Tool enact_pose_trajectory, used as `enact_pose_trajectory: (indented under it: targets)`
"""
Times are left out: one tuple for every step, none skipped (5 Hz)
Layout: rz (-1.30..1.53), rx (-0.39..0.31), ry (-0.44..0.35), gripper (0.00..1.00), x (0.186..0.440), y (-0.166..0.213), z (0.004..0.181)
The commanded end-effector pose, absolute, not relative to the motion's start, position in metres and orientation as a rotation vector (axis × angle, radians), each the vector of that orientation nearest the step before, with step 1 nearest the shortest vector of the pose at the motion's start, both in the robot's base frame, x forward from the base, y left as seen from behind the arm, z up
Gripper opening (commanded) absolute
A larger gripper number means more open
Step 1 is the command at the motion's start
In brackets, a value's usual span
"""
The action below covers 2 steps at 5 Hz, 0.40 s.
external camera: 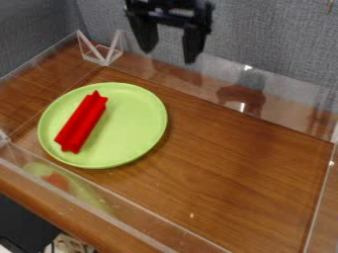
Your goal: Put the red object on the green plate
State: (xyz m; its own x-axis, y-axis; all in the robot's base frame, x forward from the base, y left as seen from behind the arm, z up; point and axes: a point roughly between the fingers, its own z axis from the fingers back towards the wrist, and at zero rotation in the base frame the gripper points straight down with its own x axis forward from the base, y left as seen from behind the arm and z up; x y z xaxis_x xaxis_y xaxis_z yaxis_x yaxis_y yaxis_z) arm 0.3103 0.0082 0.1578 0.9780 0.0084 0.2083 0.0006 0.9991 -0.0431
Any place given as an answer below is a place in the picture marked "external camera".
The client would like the white power strip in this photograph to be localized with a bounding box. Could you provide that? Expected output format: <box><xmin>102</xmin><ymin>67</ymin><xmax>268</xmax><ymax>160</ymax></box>
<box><xmin>42</xmin><ymin>233</ymin><xmax>94</xmax><ymax>253</ymax></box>

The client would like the green round plate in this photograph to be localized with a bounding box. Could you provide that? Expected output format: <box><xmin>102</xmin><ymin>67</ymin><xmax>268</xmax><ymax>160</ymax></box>
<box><xmin>37</xmin><ymin>82</ymin><xmax>168</xmax><ymax>169</ymax></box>

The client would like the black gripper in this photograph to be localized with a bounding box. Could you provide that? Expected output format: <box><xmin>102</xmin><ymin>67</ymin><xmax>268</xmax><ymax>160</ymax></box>
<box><xmin>124</xmin><ymin>0</ymin><xmax>213</xmax><ymax>64</ymax></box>

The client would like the clear acrylic corner bracket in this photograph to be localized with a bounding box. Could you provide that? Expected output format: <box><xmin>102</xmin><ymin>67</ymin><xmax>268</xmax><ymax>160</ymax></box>
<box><xmin>76</xmin><ymin>30</ymin><xmax>124</xmax><ymax>66</ymax></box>

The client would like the clear acrylic enclosure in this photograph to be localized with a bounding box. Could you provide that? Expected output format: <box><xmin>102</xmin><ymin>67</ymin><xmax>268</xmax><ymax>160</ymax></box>
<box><xmin>0</xmin><ymin>32</ymin><xmax>338</xmax><ymax>253</ymax></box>

